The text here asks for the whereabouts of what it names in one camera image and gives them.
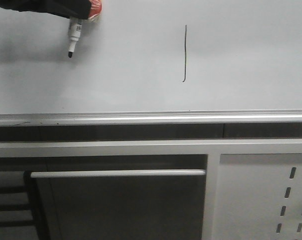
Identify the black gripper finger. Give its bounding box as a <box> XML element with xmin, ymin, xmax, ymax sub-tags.
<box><xmin>0</xmin><ymin>0</ymin><xmax>91</xmax><ymax>19</ymax></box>

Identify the white whiteboard marker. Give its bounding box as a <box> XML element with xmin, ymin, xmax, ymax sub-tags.
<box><xmin>68</xmin><ymin>17</ymin><xmax>83</xmax><ymax>58</ymax></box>

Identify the white whiteboard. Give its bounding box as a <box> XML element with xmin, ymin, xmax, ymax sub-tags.
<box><xmin>0</xmin><ymin>0</ymin><xmax>302</xmax><ymax>126</ymax></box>

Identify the red round magnet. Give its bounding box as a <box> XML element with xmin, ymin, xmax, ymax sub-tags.
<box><xmin>88</xmin><ymin>0</ymin><xmax>102</xmax><ymax>22</ymax></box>

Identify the white metal stand frame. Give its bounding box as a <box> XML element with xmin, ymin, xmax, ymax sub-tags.
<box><xmin>0</xmin><ymin>139</ymin><xmax>302</xmax><ymax>240</ymax></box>

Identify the white horizontal rail bar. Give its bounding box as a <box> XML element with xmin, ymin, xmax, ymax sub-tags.
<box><xmin>30</xmin><ymin>169</ymin><xmax>206</xmax><ymax>179</ymax></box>

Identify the white perforated metal panel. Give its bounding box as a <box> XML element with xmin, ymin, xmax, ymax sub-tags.
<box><xmin>213</xmin><ymin>154</ymin><xmax>302</xmax><ymax>240</ymax></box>

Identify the black marker stroke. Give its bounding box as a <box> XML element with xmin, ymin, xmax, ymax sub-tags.
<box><xmin>182</xmin><ymin>24</ymin><xmax>187</xmax><ymax>83</ymax></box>

